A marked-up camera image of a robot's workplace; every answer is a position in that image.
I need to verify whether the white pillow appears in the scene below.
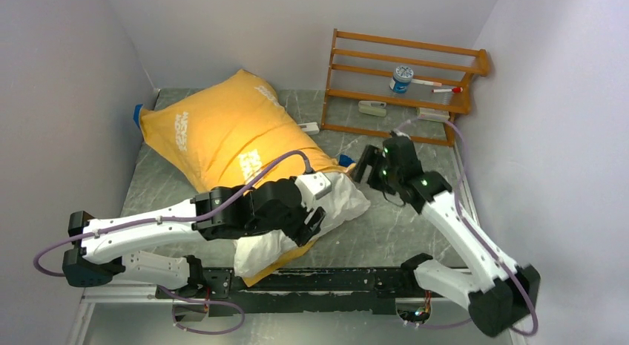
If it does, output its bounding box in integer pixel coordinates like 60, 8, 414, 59
234, 172, 371, 285

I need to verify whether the blue orange cartoon pillowcase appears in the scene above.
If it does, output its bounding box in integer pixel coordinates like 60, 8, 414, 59
132, 68, 358, 288

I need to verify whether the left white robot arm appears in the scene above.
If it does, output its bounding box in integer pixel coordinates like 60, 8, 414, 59
62, 173, 332, 298

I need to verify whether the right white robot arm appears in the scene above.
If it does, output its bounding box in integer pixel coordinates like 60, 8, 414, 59
352, 136, 541, 338

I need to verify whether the white green rectangular device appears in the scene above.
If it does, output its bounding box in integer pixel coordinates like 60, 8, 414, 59
358, 100, 387, 117

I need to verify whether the small white remote device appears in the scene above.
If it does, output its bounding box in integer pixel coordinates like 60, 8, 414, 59
298, 122, 320, 136

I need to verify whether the white box under shelf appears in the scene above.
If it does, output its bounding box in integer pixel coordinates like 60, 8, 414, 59
418, 108, 450, 122

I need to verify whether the orange wooden shelf rack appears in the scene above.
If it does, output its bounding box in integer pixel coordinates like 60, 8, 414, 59
320, 30, 492, 147

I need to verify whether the blue white jar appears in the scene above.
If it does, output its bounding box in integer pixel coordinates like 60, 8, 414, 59
389, 65, 414, 93

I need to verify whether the white pen on shelf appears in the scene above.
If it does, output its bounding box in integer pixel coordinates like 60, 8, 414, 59
411, 79, 442, 87

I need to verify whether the white red marker pen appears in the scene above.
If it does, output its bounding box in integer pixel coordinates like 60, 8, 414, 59
432, 87, 464, 93

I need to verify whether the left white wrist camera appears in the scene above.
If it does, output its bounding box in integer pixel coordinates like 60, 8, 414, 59
294, 172, 332, 209

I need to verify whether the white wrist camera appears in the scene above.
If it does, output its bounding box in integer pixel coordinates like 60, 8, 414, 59
390, 129, 410, 139
294, 172, 332, 209

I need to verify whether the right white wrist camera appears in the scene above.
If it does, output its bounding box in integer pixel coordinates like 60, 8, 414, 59
390, 129, 410, 139

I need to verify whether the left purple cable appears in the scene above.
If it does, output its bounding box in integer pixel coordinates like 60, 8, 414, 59
33, 150, 315, 336

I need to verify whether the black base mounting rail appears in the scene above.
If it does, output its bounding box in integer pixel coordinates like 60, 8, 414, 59
176, 266, 428, 315

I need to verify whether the aluminium frame rail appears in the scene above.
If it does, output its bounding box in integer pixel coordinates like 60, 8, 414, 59
83, 274, 427, 304

